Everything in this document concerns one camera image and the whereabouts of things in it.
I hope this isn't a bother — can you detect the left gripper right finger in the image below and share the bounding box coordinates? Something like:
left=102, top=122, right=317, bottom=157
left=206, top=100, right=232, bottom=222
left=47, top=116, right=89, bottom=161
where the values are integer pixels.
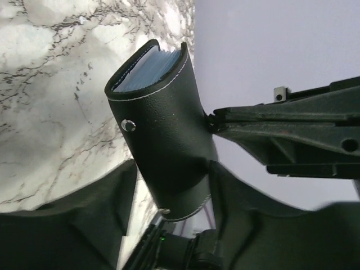
left=209, top=77, right=359, bottom=177

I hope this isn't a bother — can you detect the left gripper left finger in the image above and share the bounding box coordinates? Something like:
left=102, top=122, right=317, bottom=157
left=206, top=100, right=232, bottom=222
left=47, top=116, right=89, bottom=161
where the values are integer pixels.
left=1, top=160, right=359, bottom=269

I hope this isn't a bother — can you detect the black leather card holder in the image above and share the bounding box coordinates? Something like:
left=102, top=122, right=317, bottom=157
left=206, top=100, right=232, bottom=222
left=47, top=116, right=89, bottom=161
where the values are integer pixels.
left=105, top=39, right=218, bottom=222

